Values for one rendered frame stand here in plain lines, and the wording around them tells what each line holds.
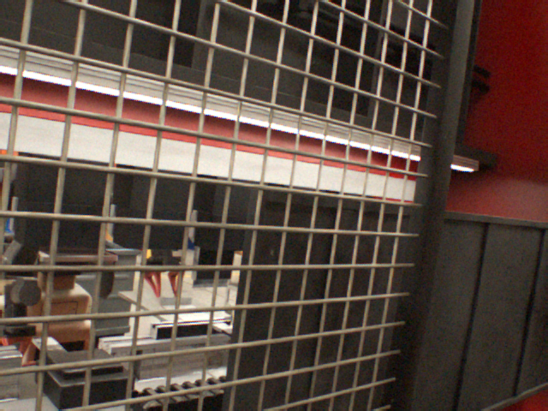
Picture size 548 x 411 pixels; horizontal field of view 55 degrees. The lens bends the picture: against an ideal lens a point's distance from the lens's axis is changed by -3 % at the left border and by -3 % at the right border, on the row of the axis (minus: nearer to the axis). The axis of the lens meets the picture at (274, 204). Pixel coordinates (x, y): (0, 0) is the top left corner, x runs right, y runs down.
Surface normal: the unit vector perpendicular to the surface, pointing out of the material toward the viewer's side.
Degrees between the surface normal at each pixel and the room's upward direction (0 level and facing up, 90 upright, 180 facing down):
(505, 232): 90
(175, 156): 90
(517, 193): 90
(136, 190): 90
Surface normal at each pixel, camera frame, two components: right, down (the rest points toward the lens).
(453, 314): 0.66, 0.13
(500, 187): -0.74, -0.07
